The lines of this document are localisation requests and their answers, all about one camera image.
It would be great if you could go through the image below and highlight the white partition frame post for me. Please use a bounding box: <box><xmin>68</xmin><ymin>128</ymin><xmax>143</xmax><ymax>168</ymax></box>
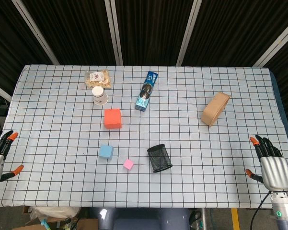
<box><xmin>175</xmin><ymin>0</ymin><xmax>202</xmax><ymax>66</ymax></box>
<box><xmin>0</xmin><ymin>80</ymin><xmax>12</xmax><ymax>103</ymax></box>
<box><xmin>11</xmin><ymin>0</ymin><xmax>60</xmax><ymax>66</ymax></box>
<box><xmin>252</xmin><ymin>20</ymin><xmax>288</xmax><ymax>68</ymax></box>
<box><xmin>104</xmin><ymin>0</ymin><xmax>124</xmax><ymax>66</ymax></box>

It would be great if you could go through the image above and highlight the blue-grey robot torso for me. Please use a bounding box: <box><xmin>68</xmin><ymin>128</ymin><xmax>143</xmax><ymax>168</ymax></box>
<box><xmin>90</xmin><ymin>207</ymin><xmax>191</xmax><ymax>230</ymax></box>

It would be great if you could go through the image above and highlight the blue cookie box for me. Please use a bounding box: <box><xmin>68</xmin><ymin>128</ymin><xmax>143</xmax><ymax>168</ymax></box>
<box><xmin>134</xmin><ymin>71</ymin><xmax>160</xmax><ymax>113</ymax></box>

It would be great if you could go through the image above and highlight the small pink foam cube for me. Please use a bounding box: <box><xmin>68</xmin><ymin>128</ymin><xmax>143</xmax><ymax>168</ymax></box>
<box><xmin>123</xmin><ymin>158</ymin><xmax>135</xmax><ymax>171</ymax></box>

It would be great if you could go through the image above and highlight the metal table leg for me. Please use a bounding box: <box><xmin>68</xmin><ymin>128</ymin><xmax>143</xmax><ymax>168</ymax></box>
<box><xmin>201</xmin><ymin>207</ymin><xmax>208</xmax><ymax>230</ymax></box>

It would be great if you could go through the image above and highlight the white checkered tablecloth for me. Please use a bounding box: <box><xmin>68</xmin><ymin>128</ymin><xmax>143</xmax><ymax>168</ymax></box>
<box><xmin>0</xmin><ymin>64</ymin><xmax>288</xmax><ymax>208</ymax></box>

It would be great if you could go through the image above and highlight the white plastic bag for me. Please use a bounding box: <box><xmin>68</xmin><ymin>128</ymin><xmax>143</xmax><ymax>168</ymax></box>
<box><xmin>31</xmin><ymin>207</ymin><xmax>81</xmax><ymax>220</ymax></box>

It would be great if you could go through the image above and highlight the large orange foam cube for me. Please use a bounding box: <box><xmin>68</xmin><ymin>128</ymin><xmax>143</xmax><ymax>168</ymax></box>
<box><xmin>104</xmin><ymin>108</ymin><xmax>123</xmax><ymax>130</ymax></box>

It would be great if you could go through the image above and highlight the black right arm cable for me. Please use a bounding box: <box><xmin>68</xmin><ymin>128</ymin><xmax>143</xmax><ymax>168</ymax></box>
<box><xmin>251</xmin><ymin>191</ymin><xmax>273</xmax><ymax>230</ymax></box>

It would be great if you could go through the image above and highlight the clear snack bag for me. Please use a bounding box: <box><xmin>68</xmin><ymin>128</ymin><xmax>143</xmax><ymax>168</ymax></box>
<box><xmin>83</xmin><ymin>69</ymin><xmax>113</xmax><ymax>89</ymax></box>

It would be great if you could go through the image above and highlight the tan oval container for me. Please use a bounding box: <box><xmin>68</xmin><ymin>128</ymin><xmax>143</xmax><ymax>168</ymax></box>
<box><xmin>201</xmin><ymin>92</ymin><xmax>231</xmax><ymax>128</ymax></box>

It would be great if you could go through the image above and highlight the medium blue foam cube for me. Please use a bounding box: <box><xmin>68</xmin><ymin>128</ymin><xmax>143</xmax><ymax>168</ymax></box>
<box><xmin>98</xmin><ymin>143</ymin><xmax>115</xmax><ymax>160</ymax></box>

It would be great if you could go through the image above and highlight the white paper cup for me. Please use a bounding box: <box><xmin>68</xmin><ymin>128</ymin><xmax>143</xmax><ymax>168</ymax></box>
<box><xmin>91</xmin><ymin>86</ymin><xmax>109</xmax><ymax>106</ymax></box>

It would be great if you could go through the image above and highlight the black mesh pen holder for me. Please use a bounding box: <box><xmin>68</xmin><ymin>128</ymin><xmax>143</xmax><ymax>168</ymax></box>
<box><xmin>147</xmin><ymin>144</ymin><xmax>173</xmax><ymax>173</ymax></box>

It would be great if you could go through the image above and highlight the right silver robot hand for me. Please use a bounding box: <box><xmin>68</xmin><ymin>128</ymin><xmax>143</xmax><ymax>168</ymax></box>
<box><xmin>245</xmin><ymin>135</ymin><xmax>288</xmax><ymax>192</ymax></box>

